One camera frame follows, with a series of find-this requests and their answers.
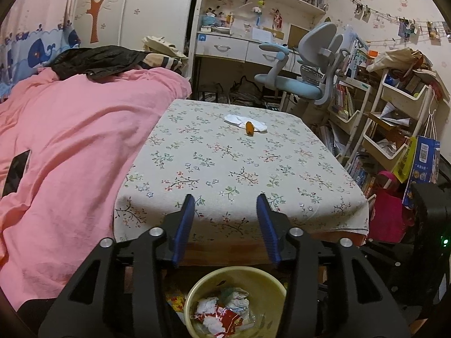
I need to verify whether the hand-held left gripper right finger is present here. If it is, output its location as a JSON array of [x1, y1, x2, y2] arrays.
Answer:
[[257, 193, 411, 338]]

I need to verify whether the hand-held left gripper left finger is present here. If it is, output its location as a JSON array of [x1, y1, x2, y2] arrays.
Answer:
[[39, 194, 196, 338]]

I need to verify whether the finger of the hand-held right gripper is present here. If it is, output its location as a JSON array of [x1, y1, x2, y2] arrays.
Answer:
[[357, 241, 420, 277]]

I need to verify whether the yellow trash bin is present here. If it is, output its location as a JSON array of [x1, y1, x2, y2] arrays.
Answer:
[[183, 267, 288, 338]]

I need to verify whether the white paper wrapper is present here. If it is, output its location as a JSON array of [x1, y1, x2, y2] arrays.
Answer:
[[220, 287, 252, 312]]

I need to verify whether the large white tissue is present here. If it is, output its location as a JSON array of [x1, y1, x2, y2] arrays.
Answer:
[[195, 297, 221, 315]]

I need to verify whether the red snack bag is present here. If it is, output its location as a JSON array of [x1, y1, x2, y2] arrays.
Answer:
[[194, 306, 247, 335]]

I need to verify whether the small white tissue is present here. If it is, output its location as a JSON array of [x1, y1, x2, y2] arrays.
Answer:
[[202, 315, 226, 335]]

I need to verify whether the wooden table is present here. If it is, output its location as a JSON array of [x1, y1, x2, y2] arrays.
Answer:
[[180, 234, 367, 266]]

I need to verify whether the blue printed paper bag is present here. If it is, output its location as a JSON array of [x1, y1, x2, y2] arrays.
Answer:
[[402, 135, 441, 209]]

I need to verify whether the yellow printed bag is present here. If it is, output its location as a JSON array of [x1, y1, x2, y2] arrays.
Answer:
[[392, 137, 418, 184]]

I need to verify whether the colourful printed packet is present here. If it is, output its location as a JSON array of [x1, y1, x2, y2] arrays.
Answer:
[[165, 287, 189, 324]]

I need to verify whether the row of colourful books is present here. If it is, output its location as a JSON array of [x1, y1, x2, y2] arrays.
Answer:
[[347, 151, 379, 198]]

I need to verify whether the floral tablecloth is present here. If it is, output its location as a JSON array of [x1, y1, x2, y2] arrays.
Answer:
[[113, 99, 370, 243]]

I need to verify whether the pile of loose papers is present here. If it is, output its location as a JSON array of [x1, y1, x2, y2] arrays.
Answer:
[[319, 120, 349, 157]]

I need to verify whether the white tube shelf rack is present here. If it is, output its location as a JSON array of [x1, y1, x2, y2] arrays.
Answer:
[[361, 67, 441, 173], [328, 79, 372, 170]]

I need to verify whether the pink blanket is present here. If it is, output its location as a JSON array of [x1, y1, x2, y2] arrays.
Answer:
[[0, 66, 193, 310]]

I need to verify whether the row of red spined books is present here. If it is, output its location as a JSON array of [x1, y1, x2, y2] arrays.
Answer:
[[333, 84, 356, 118]]

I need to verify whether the blue grey office chair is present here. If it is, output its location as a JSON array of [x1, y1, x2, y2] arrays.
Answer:
[[254, 22, 348, 105]]

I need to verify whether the beige cloth bag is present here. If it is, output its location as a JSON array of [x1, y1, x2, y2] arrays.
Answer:
[[366, 47, 434, 74]]

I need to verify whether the beige striped cushion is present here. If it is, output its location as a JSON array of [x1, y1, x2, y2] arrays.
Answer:
[[141, 51, 189, 76]]

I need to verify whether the black smartphone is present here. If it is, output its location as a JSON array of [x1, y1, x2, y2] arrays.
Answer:
[[2, 150, 32, 198]]

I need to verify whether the row of tall workbooks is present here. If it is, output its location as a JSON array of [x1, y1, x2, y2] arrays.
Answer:
[[340, 30, 370, 78]]

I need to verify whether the white desk with drawers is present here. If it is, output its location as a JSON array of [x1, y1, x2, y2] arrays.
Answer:
[[188, 0, 328, 88]]

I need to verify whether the beige canvas bag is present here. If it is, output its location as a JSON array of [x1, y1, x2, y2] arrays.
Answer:
[[143, 36, 187, 59]]

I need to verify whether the black jacket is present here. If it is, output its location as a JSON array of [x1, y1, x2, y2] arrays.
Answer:
[[46, 45, 149, 80]]

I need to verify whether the white paper sheet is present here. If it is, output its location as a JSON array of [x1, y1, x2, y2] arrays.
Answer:
[[252, 28, 273, 43]]

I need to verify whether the brown cork board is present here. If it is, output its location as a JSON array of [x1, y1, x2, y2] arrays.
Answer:
[[289, 25, 311, 48]]

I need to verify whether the yellow haired hanging figure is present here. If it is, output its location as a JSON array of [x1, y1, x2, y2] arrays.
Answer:
[[252, 0, 265, 27]]

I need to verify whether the white wardrobe with tree decal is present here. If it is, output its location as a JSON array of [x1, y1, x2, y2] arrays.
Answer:
[[68, 0, 198, 78]]

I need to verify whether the blue whale print cloth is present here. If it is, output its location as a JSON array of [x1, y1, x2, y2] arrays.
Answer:
[[0, 23, 81, 94]]

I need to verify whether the pink star curtain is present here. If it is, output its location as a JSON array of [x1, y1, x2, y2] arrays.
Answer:
[[0, 0, 83, 43]]

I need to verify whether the string of hanging photos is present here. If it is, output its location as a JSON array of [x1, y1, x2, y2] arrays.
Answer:
[[328, 0, 451, 43]]

